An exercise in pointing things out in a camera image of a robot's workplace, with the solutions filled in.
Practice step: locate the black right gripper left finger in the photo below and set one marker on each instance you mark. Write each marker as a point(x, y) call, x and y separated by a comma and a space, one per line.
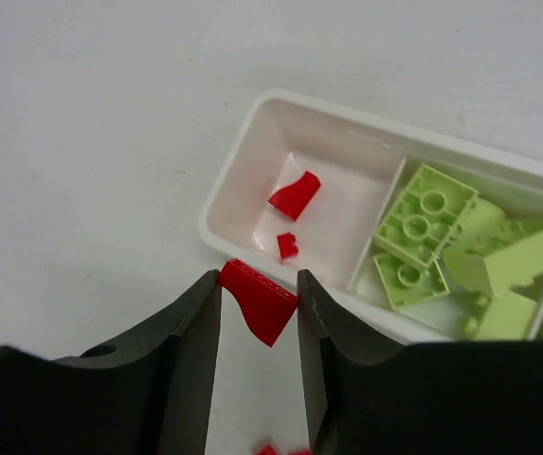
point(145, 391)

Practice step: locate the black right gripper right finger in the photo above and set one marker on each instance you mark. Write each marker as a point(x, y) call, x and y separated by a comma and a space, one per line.
point(366, 393)

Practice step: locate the red lego pile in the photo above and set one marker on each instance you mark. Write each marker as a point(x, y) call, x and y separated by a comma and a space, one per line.
point(268, 448)

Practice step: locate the red curved lego piece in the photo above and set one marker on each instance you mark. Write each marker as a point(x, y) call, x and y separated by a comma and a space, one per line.
point(266, 306)

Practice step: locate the lime small lego piece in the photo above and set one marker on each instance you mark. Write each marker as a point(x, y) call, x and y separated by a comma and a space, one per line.
point(491, 257)

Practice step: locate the large lime lego stack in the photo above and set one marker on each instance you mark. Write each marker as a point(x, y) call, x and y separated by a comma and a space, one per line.
point(425, 215)

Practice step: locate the tiny red lego piece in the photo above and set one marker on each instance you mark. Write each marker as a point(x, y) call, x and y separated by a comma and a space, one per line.
point(287, 245)

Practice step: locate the lone red lego piece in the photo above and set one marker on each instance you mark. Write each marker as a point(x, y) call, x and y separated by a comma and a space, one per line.
point(291, 200)

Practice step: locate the small lime lego stack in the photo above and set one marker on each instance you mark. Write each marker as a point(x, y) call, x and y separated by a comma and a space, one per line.
point(405, 285)

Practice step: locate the white three-compartment tray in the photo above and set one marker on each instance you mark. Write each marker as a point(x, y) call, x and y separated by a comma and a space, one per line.
point(362, 161)

